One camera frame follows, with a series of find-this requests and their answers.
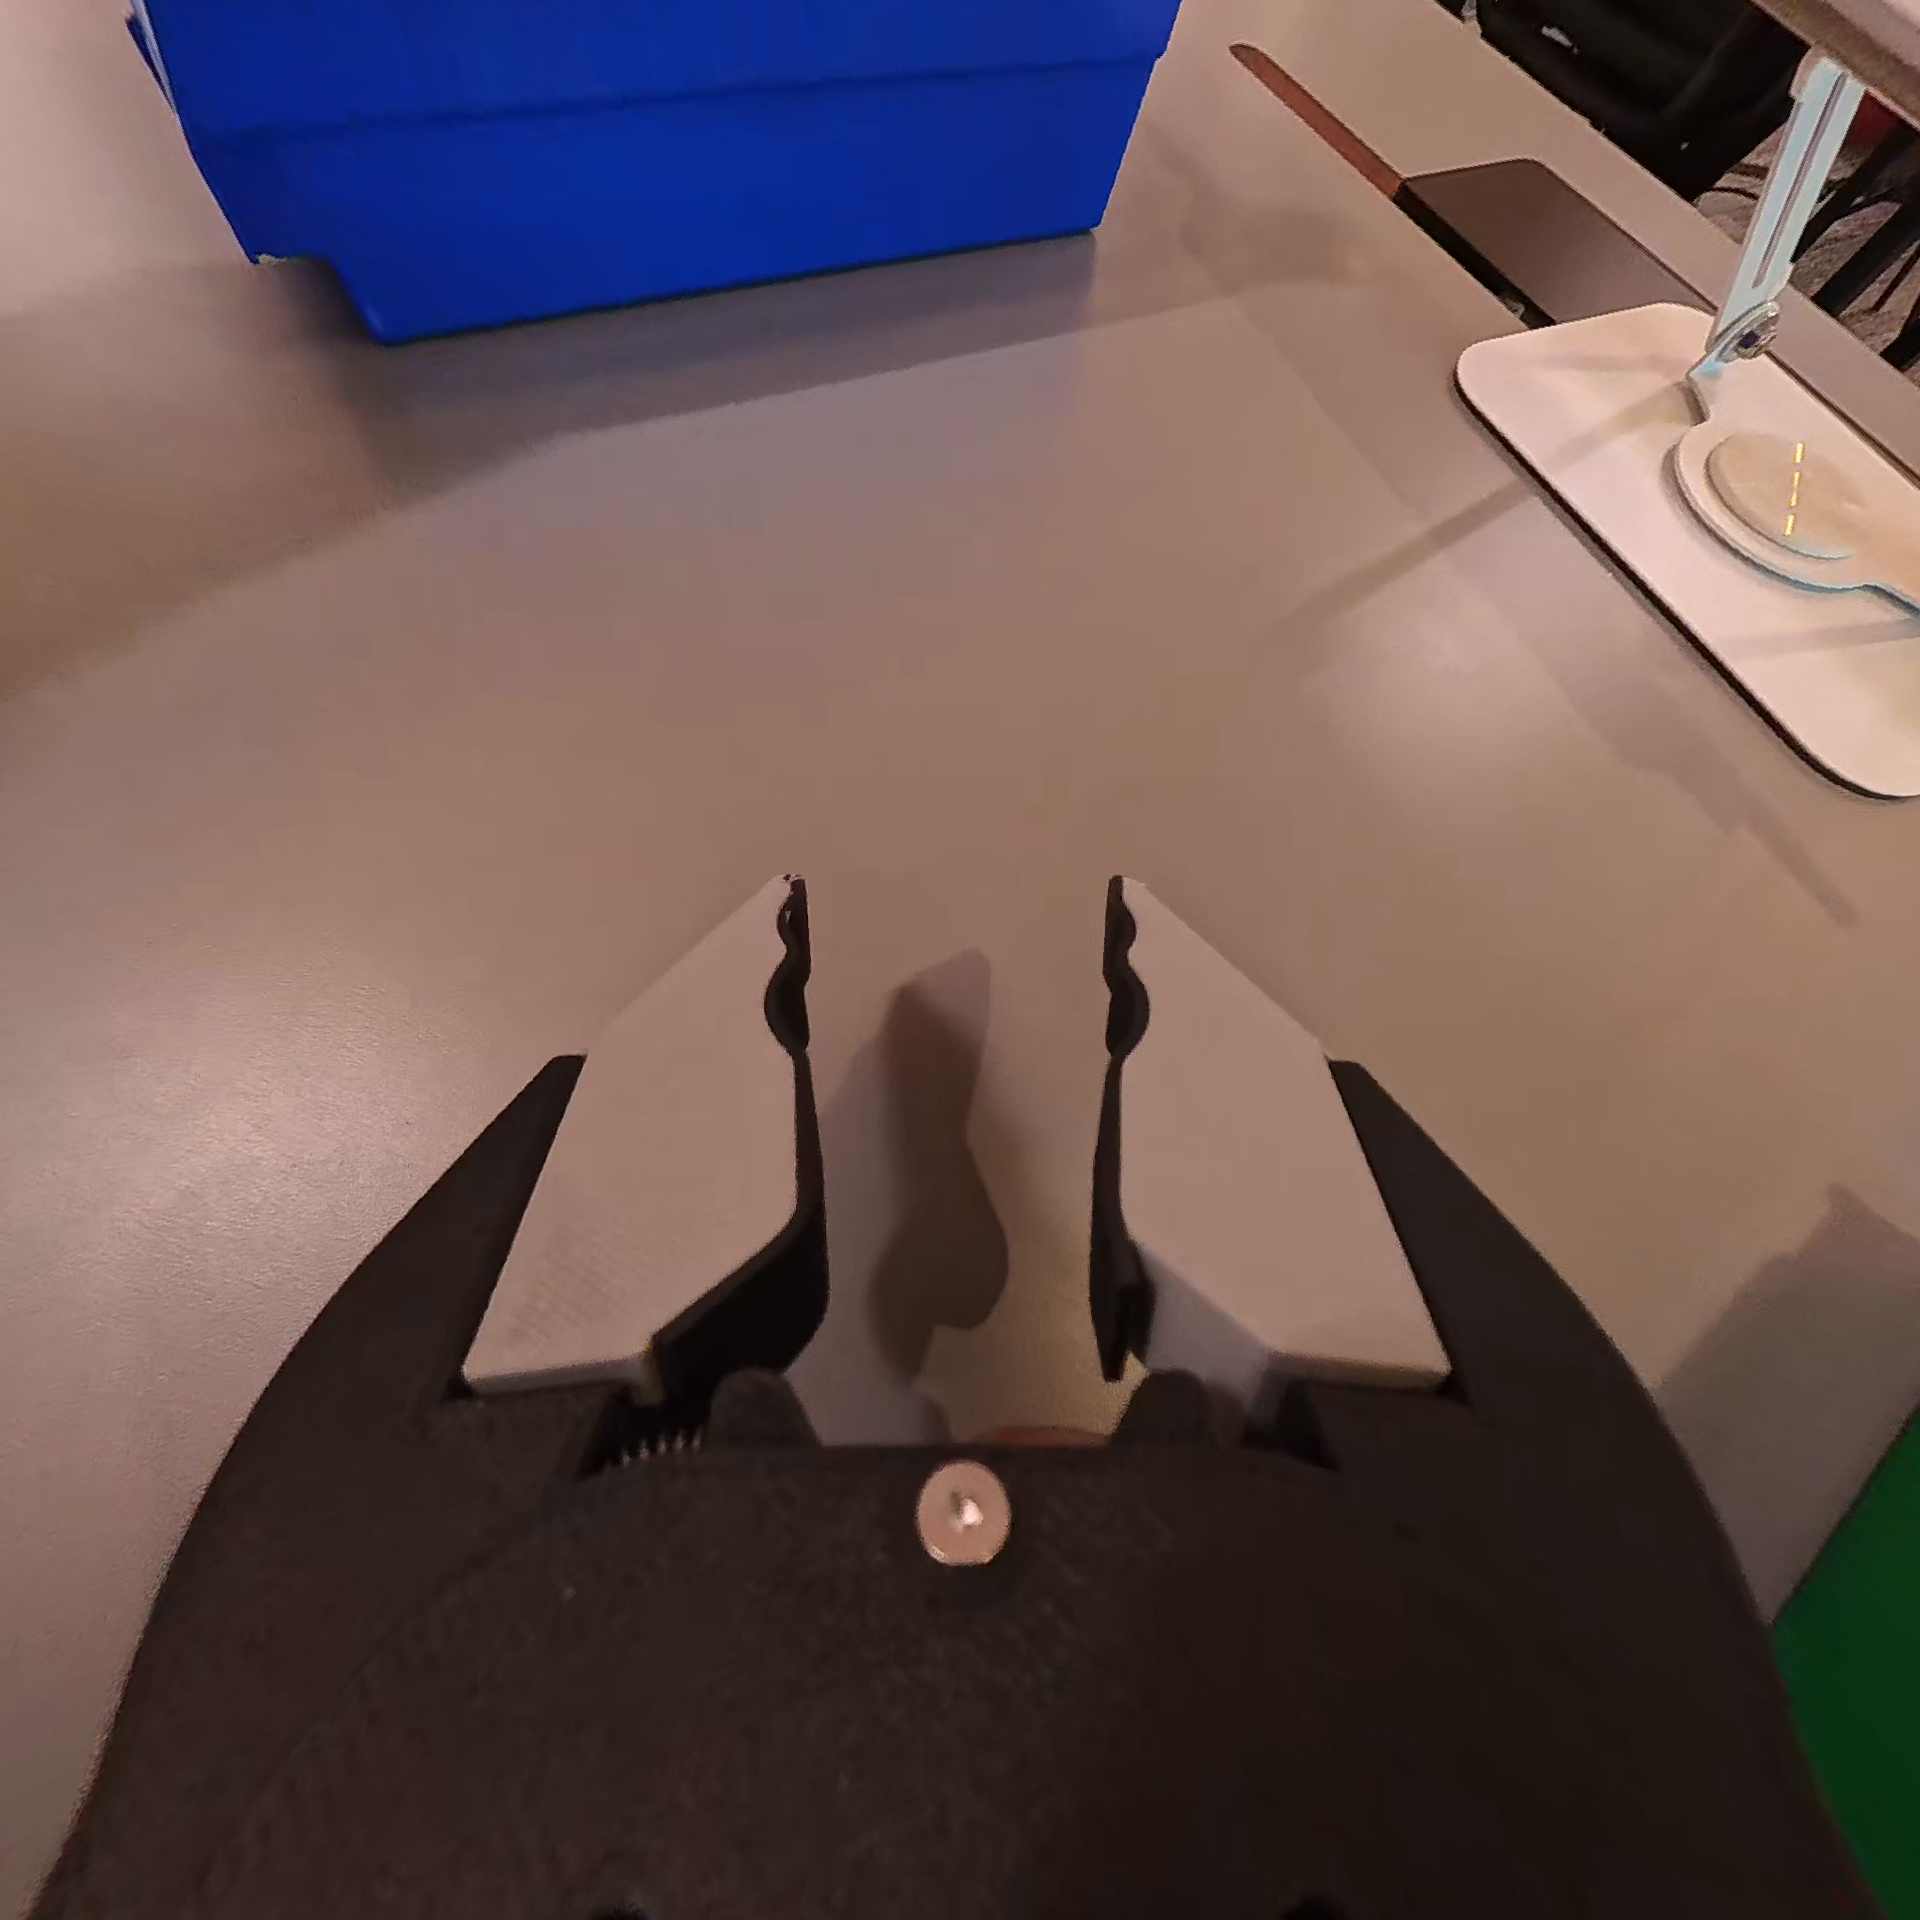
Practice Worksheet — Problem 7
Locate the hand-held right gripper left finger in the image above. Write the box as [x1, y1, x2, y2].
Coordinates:
[460, 872, 830, 1401]

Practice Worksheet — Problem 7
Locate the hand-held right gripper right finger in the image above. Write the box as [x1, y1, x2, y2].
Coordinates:
[1084, 874, 1450, 1388]

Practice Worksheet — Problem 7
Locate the green plastic bin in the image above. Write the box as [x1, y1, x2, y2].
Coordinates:
[1768, 1408, 1920, 1920]

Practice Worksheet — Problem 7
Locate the blue plastic bin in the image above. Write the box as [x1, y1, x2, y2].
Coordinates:
[128, 0, 1183, 349]

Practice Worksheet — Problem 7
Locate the instruction sheet on stand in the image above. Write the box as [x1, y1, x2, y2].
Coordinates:
[1455, 0, 1920, 798]

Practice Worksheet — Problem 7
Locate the black office chair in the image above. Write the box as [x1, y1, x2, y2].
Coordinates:
[1475, 0, 1809, 199]

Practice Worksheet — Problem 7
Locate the black desk cable hatch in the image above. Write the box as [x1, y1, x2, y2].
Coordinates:
[1399, 159, 1715, 327]

